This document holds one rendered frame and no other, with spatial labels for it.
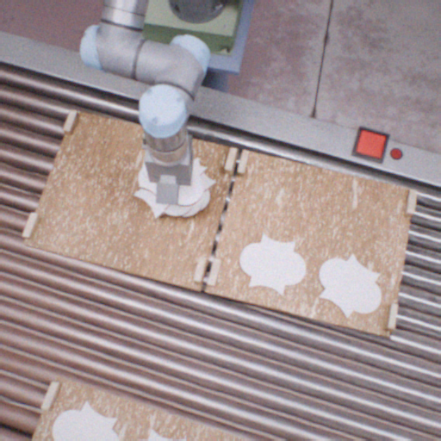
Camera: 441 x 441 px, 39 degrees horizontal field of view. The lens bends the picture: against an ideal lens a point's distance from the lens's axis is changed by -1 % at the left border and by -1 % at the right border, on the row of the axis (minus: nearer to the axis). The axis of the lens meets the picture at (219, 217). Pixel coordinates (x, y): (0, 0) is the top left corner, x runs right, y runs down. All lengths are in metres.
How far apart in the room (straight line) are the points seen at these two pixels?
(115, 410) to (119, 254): 0.33
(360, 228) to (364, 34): 1.54
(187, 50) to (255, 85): 1.56
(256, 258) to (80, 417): 0.49
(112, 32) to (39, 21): 1.82
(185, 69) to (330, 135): 0.56
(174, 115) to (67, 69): 0.67
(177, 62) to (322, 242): 0.55
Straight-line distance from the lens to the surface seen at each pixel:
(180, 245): 1.38
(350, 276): 1.38
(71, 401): 1.36
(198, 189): 1.28
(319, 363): 1.37
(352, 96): 2.67
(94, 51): 1.13
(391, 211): 1.46
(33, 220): 1.43
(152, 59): 1.09
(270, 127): 1.52
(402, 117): 2.68
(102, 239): 1.41
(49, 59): 1.67
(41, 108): 1.60
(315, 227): 1.41
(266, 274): 1.36
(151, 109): 1.02
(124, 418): 1.34
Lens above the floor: 2.26
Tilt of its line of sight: 71 degrees down
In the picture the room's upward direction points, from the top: 1 degrees clockwise
